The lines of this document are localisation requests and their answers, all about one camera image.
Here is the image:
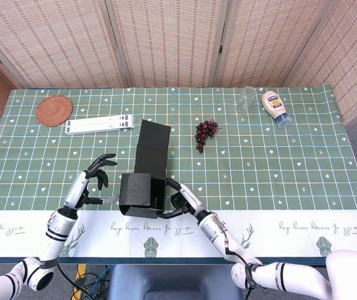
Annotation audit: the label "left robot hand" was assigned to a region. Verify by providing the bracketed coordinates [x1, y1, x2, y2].
[63, 152, 120, 211]

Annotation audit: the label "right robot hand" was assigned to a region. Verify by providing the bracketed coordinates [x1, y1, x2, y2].
[158, 177, 206, 219]

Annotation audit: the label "black paper box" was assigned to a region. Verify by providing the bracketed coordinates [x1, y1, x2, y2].
[118, 118, 171, 219]

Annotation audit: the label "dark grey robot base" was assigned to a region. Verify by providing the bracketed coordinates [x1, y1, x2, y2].
[108, 264, 243, 300]

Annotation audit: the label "white folding stand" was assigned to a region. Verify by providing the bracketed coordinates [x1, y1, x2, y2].
[64, 114, 135, 136]

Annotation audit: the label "bamboo folding screen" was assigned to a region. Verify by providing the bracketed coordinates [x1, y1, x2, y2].
[0, 0, 357, 126]

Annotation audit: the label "dark red grape bunch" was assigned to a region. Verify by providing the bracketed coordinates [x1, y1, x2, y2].
[195, 119, 220, 153]

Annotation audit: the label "round woven rattan coaster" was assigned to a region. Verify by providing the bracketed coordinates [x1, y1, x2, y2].
[35, 95, 74, 128]

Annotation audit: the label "green checked tablecloth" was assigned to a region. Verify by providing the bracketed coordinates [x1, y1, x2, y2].
[0, 84, 357, 266]

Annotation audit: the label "clear plastic jar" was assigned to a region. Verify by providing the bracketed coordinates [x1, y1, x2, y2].
[235, 86, 256, 114]

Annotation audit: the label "mayonnaise squeeze bottle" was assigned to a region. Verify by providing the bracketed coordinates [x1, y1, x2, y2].
[261, 90, 294, 129]

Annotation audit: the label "coloured right wrist wires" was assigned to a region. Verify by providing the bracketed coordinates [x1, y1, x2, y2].
[212, 212, 229, 238]

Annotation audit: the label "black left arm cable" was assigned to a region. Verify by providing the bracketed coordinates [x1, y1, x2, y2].
[56, 264, 82, 296]

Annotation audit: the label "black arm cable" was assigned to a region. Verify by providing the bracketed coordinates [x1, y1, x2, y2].
[223, 246, 260, 300]
[56, 264, 82, 296]

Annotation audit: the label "blue floor cable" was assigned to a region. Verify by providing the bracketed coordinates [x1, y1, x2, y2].
[86, 265, 114, 300]

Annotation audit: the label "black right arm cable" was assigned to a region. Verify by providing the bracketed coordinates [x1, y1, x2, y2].
[223, 246, 260, 300]

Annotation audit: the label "black floor cable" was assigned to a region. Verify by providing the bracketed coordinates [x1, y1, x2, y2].
[73, 271, 110, 300]

